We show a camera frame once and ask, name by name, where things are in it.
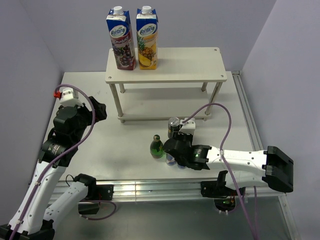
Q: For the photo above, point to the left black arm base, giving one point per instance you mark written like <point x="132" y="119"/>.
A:
<point x="102" y="192"/>

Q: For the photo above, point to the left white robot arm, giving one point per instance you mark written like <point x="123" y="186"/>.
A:
<point x="35" y="220"/>

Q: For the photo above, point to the white two-tier shelf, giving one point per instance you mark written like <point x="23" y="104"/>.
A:
<point x="185" y="79"/>

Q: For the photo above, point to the aluminium rail front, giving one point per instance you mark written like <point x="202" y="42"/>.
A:
<point x="156" y="190"/>

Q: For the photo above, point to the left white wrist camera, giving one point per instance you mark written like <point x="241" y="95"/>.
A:
<point x="68" y="97"/>

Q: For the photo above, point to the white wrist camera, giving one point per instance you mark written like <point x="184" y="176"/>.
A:
<point x="68" y="97"/>
<point x="188" y="127"/>

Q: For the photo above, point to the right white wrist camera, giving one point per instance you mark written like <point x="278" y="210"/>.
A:
<point x="188" y="127"/>

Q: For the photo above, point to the aluminium rail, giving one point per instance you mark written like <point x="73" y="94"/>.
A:
<point x="156" y="190"/>
<point x="257" y="145"/>

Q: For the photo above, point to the dark can open top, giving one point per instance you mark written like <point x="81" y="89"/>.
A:
<point x="173" y="126"/>

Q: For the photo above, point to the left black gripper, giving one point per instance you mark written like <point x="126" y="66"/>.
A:
<point x="100" y="114"/>

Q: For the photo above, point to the silver blue energy can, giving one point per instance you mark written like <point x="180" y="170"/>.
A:
<point x="169" y="158"/>

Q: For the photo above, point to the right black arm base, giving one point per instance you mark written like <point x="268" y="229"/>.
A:
<point x="224" y="197"/>

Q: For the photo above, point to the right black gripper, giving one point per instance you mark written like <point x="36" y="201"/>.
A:
<point x="190" y="136"/>

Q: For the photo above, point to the green glass bottle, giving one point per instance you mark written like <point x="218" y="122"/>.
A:
<point x="156" y="147"/>

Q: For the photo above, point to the pineapple juice carton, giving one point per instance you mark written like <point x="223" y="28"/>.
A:
<point x="147" y="34"/>

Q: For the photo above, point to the aluminium rail right side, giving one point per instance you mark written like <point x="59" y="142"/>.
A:
<point x="257" y="145"/>

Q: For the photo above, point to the grape juice carton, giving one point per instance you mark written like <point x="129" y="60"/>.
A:
<point x="121" y="36"/>

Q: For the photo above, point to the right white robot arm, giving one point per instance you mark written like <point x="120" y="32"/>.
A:
<point x="271" y="167"/>

